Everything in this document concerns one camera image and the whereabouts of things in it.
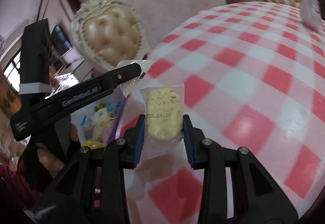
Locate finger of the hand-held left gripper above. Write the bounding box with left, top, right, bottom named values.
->
left=99, top=62, right=143, bottom=93

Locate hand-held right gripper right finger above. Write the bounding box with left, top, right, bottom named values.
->
left=183, top=115, right=298, bottom=224

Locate clear zip bag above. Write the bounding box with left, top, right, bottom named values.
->
left=71, top=60, right=153, bottom=149

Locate white container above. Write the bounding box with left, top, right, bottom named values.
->
left=300, top=0, right=322, bottom=30

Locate person's left hand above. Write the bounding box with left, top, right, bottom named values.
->
left=23, top=124, right=80, bottom=190

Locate small yellow snack packet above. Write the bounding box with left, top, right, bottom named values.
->
left=81, top=139, right=104, bottom=150

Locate window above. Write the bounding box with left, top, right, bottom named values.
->
left=2, top=51, right=22, bottom=83

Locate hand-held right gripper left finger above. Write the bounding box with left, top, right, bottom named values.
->
left=38, top=114, right=146, bottom=224

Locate white and yellow snack packet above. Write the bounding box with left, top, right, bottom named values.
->
left=91, top=103, right=114, bottom=143

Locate clear cookie packet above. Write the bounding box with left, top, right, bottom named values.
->
left=139, top=83, right=185, bottom=161

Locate wall television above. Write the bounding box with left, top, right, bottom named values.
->
left=49, top=24, right=73, bottom=50

